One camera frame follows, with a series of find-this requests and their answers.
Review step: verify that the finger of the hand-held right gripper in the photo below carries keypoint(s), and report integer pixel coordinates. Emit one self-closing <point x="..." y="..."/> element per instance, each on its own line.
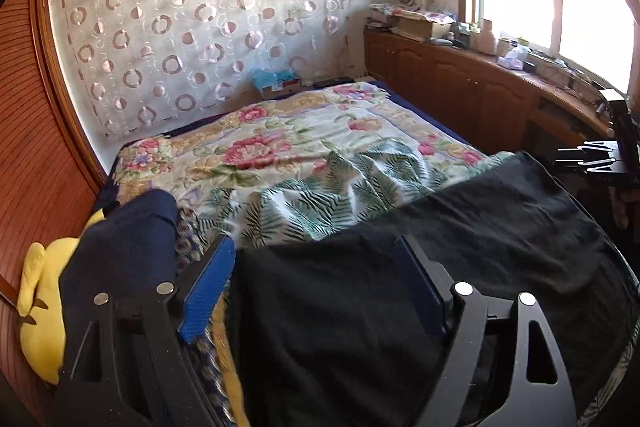
<point x="600" y="149"/>
<point x="600" y="166"/>

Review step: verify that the floral cloth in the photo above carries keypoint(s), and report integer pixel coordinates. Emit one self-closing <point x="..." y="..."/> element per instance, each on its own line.
<point x="415" y="13"/>

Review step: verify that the leaf print bed sheet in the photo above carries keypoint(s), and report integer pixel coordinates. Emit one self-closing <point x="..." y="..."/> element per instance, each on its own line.
<point x="300" y="212"/>

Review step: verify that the sheer circle-patterned curtain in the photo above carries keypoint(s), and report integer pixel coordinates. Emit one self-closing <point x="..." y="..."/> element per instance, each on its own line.
<point x="200" y="22"/>

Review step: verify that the wooden slatted wardrobe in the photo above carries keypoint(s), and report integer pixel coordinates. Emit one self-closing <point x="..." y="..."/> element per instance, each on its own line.
<point x="30" y="132"/>

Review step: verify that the black printed t-shirt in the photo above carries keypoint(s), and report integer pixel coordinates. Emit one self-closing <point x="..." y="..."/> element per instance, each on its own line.
<point x="500" y="232"/>

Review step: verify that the patterned yellow-edged blanket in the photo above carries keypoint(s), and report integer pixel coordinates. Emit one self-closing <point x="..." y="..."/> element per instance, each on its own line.
<point x="220" y="377"/>

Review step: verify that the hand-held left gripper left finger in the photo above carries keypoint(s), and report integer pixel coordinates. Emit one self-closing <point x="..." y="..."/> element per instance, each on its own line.
<point x="207" y="292"/>

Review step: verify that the blue plastic bag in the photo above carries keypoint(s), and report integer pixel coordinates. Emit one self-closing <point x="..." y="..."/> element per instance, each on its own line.
<point x="272" y="78"/>

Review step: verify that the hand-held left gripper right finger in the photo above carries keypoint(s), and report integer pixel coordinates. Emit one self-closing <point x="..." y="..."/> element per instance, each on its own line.
<point x="422" y="292"/>

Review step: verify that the floral quilt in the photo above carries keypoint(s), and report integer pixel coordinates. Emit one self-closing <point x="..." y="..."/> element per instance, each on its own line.
<point x="280" y="142"/>

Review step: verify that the navy folded garment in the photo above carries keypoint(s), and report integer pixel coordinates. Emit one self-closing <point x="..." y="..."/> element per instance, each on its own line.
<point x="125" y="232"/>

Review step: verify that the yellow plush toy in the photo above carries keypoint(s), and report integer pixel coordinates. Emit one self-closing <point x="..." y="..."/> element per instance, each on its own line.
<point x="42" y="337"/>

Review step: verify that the pink jug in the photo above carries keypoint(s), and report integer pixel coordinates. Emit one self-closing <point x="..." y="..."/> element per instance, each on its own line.
<point x="486" y="39"/>

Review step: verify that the white tissue pack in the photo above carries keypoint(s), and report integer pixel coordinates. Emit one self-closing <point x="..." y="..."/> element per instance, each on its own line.
<point x="512" y="57"/>

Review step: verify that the person's right hand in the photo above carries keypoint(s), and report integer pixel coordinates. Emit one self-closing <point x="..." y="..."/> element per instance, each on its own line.
<point x="622" y="209"/>

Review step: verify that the long cardboard box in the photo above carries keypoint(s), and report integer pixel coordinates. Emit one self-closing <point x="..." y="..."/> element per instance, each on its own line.
<point x="420" y="28"/>

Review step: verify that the small cardboard box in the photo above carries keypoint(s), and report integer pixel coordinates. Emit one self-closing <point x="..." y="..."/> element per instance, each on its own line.
<point x="282" y="91"/>

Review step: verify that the wooden cabinet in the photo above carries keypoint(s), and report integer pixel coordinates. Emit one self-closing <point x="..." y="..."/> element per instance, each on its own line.
<point x="450" y="77"/>

